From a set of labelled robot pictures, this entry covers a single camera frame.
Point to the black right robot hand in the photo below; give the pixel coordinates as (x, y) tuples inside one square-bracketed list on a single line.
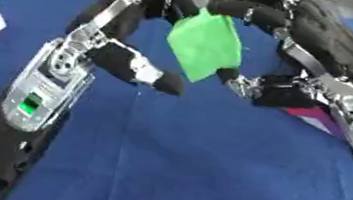
[(325, 38)]

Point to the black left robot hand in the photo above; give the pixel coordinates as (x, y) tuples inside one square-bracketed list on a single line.
[(127, 60)]

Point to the magenta block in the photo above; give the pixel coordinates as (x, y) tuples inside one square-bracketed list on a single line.
[(316, 119)]

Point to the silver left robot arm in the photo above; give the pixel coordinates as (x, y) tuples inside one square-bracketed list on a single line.
[(11, 123)]

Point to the green block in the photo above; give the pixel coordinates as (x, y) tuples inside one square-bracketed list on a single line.
[(206, 44)]

